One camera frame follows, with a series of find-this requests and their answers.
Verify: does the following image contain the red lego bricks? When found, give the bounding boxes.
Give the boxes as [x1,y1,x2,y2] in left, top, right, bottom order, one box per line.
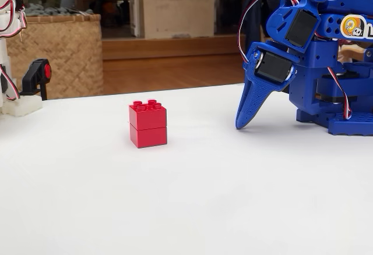
[129,100,168,149]

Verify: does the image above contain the person in dark clothing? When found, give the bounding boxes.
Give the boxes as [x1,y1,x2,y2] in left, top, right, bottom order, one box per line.
[241,0,292,63]

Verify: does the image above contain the woven wicker planter basket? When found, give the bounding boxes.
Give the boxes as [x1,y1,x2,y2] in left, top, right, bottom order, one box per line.
[5,13,104,100]

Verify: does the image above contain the black clamp with red knob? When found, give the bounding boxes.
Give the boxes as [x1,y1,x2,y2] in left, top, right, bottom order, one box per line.
[19,58,52,101]

